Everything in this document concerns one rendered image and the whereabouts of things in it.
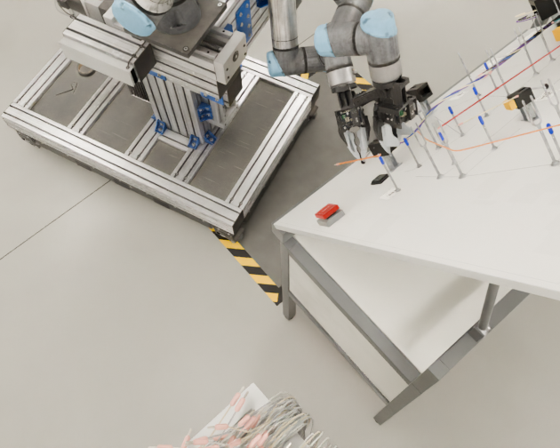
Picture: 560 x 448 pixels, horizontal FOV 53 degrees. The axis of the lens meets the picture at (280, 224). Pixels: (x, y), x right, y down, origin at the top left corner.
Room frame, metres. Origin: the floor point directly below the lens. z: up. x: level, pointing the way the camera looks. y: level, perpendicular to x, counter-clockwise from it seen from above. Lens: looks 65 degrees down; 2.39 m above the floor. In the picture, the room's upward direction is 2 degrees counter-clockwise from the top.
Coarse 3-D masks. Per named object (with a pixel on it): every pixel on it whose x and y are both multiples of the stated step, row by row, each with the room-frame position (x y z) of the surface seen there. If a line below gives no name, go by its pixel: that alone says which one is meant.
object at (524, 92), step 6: (546, 84) 0.82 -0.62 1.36; (522, 90) 0.81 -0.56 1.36; (528, 90) 0.80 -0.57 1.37; (510, 96) 0.80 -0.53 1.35; (522, 96) 0.79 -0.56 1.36; (528, 96) 0.79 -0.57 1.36; (516, 102) 0.78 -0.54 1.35; (528, 102) 0.78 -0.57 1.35; (516, 108) 0.77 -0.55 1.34; (522, 108) 0.78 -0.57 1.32; (528, 108) 0.78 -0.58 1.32; (522, 114) 0.77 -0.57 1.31; (534, 114) 0.77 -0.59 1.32; (522, 120) 0.77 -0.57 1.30; (528, 120) 0.75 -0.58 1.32; (534, 120) 0.75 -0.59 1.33
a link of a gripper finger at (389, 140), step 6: (384, 126) 0.82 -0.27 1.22; (390, 126) 0.81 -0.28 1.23; (384, 132) 0.81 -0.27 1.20; (390, 132) 0.80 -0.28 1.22; (384, 138) 0.80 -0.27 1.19; (390, 138) 0.79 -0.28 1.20; (396, 138) 0.79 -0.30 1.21; (384, 144) 0.79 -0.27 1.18; (390, 144) 0.79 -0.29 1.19; (396, 144) 0.78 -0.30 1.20; (390, 150) 0.79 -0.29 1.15
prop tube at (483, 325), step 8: (488, 288) 0.38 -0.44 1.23; (496, 288) 0.38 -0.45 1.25; (488, 296) 0.37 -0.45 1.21; (496, 296) 0.37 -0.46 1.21; (488, 304) 0.36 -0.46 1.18; (488, 312) 0.36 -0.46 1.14; (480, 320) 0.35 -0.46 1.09; (488, 320) 0.35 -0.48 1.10; (480, 328) 0.34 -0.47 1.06; (488, 328) 0.34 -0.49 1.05
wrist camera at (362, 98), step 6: (366, 90) 0.92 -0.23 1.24; (372, 90) 0.87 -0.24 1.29; (378, 90) 0.87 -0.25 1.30; (360, 96) 0.89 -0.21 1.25; (366, 96) 0.88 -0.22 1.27; (372, 96) 0.87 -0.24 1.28; (378, 96) 0.86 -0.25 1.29; (354, 102) 0.89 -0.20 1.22; (360, 102) 0.88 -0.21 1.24; (366, 102) 0.87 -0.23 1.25
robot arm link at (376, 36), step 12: (372, 12) 0.95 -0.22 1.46; (384, 12) 0.94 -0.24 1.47; (360, 24) 0.94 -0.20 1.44; (372, 24) 0.91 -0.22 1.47; (384, 24) 0.91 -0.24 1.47; (360, 36) 0.91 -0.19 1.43; (372, 36) 0.90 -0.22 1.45; (384, 36) 0.89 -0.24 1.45; (396, 36) 0.91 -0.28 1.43; (360, 48) 0.90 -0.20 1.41; (372, 48) 0.89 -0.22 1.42; (384, 48) 0.88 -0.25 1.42; (396, 48) 0.90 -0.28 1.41; (372, 60) 0.88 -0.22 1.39; (384, 60) 0.87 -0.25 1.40; (396, 60) 0.88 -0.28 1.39
